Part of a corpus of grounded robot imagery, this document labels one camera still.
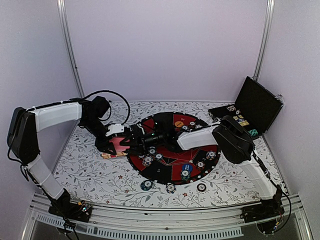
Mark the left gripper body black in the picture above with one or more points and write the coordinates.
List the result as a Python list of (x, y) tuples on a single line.
[(93, 126)]

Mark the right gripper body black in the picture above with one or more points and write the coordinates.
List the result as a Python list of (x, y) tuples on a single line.
[(154, 139)]

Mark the red playing card deck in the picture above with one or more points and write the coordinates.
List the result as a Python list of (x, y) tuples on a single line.
[(115, 150)]

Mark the orange round dealer button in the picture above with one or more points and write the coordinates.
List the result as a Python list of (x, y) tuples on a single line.
[(178, 124)]

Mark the poker chips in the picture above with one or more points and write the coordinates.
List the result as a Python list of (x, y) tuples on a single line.
[(210, 155), (147, 161)]

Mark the blue small blind button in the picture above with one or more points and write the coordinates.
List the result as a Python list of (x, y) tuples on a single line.
[(187, 167)]

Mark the green poker chip stack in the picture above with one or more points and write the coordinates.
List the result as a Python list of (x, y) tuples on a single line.
[(146, 185)]

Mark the blue beige poker chip stack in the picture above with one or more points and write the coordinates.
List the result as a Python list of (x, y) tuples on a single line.
[(170, 188)]

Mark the red brown poker chip stack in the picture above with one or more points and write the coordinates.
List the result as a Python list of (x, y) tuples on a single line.
[(201, 187)]

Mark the green chips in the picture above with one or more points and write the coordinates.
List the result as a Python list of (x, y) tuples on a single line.
[(185, 175)]

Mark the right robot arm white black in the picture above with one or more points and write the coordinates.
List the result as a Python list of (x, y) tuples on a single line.
[(236, 145)]

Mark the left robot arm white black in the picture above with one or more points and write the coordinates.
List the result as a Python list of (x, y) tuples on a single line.
[(27, 129)]

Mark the round red black poker mat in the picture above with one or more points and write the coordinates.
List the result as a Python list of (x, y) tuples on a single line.
[(168, 170)]

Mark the black poker set case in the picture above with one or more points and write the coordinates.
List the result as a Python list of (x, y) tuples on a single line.
[(255, 108)]

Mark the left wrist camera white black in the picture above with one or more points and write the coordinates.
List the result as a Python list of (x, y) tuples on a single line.
[(116, 129)]

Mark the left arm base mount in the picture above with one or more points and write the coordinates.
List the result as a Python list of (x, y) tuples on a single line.
[(80, 211)]

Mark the front aluminium rail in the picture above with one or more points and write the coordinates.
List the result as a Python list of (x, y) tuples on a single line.
[(112, 222)]

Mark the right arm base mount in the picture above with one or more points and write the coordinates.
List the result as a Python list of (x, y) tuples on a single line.
[(271, 217)]

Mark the left aluminium frame post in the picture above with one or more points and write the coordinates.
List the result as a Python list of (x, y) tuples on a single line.
[(61, 6)]

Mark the aluminium frame post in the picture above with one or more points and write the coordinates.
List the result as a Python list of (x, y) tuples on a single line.
[(61, 6), (264, 39)]

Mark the right aluminium frame post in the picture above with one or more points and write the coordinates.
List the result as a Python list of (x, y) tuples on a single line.
[(264, 39)]

